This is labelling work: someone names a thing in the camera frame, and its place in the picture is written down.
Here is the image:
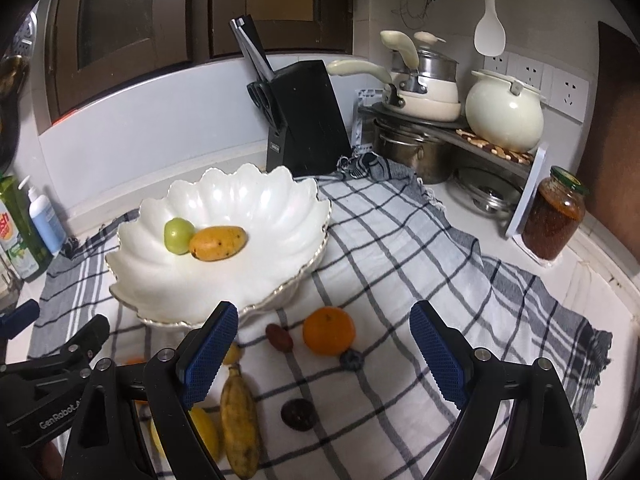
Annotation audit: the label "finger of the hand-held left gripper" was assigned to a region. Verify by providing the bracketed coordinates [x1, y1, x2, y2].
[0, 314, 111, 396]
[0, 299, 41, 343]

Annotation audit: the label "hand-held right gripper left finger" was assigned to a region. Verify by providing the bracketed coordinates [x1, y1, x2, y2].
[62, 301, 240, 480]

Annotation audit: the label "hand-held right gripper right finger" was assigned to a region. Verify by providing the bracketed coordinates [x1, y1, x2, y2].
[409, 300, 588, 480]

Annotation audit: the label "spotted yellow banana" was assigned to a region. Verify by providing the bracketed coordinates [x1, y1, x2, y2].
[220, 364, 262, 479]

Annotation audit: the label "yellow lemon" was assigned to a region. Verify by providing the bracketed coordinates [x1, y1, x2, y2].
[150, 406, 221, 466]

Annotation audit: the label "orange tangerine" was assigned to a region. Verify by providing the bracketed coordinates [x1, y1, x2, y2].
[302, 306, 357, 357]

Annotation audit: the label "white scalloped bowl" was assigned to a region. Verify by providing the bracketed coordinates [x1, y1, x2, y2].
[105, 161, 332, 330]

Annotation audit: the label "steel faucet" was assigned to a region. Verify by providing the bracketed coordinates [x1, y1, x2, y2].
[0, 260, 25, 311]

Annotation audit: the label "red jujube date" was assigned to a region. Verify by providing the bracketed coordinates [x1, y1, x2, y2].
[265, 323, 294, 352]

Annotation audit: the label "green dish soap bottle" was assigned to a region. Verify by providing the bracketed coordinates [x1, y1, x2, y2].
[0, 175, 53, 281]

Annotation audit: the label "white blue pump bottle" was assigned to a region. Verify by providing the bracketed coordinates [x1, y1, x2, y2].
[20, 176, 68, 256]

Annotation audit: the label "dark brown passion fruit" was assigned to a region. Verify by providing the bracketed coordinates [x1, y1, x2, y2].
[280, 398, 316, 431]

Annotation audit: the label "grey checkered cloth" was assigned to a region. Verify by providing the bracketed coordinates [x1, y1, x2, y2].
[27, 152, 613, 480]

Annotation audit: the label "green round fruit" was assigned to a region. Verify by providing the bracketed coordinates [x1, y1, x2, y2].
[164, 217, 196, 256]

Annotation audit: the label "steel pot lid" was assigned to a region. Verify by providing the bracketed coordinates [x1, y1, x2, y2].
[457, 166, 523, 217]

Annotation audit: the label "glass jar of chili sauce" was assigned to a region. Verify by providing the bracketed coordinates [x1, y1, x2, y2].
[522, 165, 590, 262]

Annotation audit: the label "metal pot shelf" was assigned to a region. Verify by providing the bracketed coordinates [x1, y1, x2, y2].
[357, 102, 549, 238]

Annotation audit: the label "steel stockpot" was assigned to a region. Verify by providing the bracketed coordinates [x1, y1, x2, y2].
[372, 117, 453, 185]

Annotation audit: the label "wooden trivet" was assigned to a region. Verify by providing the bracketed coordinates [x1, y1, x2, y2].
[455, 129, 535, 163]

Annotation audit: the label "white casserole pot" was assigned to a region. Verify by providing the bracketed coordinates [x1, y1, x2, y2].
[465, 69, 547, 152]

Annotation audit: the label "cream saucepan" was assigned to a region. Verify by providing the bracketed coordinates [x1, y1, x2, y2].
[326, 59, 463, 122]

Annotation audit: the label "black knife block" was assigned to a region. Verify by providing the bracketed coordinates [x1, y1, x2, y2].
[266, 60, 353, 178]

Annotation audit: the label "black kitchen scissors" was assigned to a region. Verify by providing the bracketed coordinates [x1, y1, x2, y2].
[246, 81, 281, 128]

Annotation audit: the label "hanging metal strainers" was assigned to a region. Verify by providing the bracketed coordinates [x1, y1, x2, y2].
[10, 7, 40, 56]

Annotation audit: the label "brown wooden board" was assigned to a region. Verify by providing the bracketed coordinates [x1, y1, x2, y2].
[580, 21, 640, 241]

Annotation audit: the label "brown cabinet door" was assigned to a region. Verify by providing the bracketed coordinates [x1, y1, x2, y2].
[45, 0, 208, 123]
[205, 0, 356, 60]

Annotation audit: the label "steel steamer pot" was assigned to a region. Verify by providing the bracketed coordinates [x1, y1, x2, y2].
[380, 30, 459, 92]

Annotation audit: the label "white rice paddle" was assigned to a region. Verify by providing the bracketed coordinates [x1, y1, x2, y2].
[474, 0, 507, 57]

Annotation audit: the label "white plastic frame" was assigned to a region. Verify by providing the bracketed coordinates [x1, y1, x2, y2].
[352, 89, 386, 150]

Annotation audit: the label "white wall outlet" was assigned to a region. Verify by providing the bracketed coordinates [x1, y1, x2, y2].
[482, 51, 511, 75]
[509, 55, 544, 88]
[549, 66, 591, 122]

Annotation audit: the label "steel handled knife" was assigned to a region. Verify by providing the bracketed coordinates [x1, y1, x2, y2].
[240, 15, 275, 81]
[230, 19, 268, 83]

